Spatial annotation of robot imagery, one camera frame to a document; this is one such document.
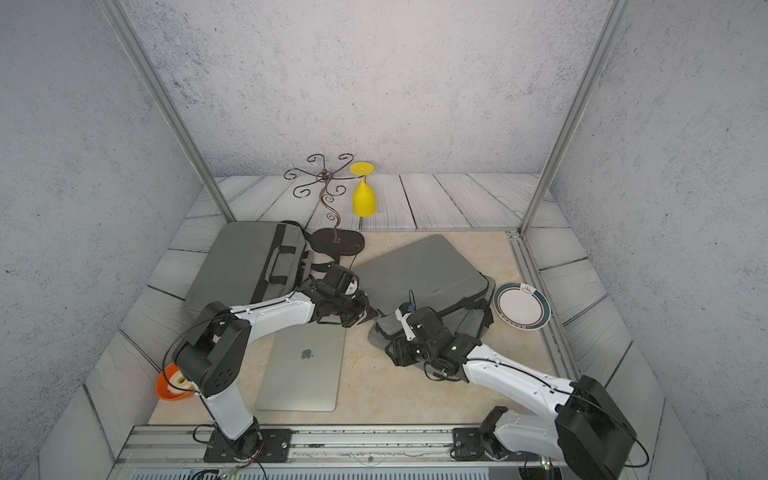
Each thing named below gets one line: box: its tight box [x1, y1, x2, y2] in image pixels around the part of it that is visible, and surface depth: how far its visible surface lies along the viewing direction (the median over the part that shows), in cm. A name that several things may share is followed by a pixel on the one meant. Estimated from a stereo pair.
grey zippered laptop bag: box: [184, 221, 313, 311], surface depth 107 cm
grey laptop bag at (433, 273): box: [352, 234, 496, 354], surface depth 98 cm
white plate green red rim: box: [493, 282, 552, 331], surface depth 100 cm
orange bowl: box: [156, 363, 195, 400], surface depth 80 cm
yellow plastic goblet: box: [350, 161, 377, 218], surface depth 101 cm
